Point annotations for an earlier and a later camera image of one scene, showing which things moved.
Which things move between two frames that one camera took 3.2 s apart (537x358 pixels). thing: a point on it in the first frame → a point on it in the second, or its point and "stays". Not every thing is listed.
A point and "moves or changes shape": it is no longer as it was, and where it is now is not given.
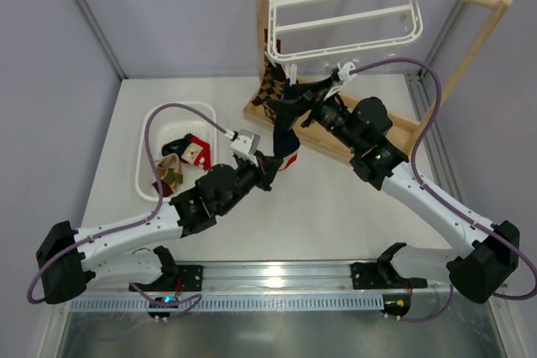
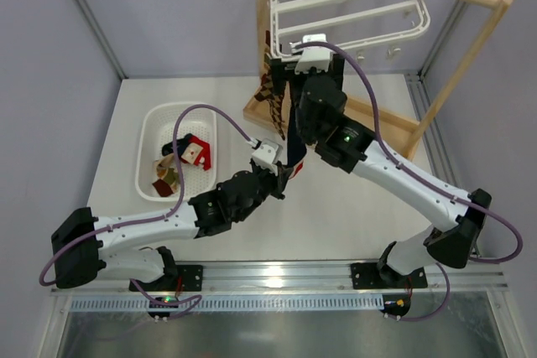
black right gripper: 311,103 → 278,68
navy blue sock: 175,146 stays
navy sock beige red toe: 286,140 moves or changes shape
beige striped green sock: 169,172 stays
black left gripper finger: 270,166 → 284,173
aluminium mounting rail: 287,277 stays
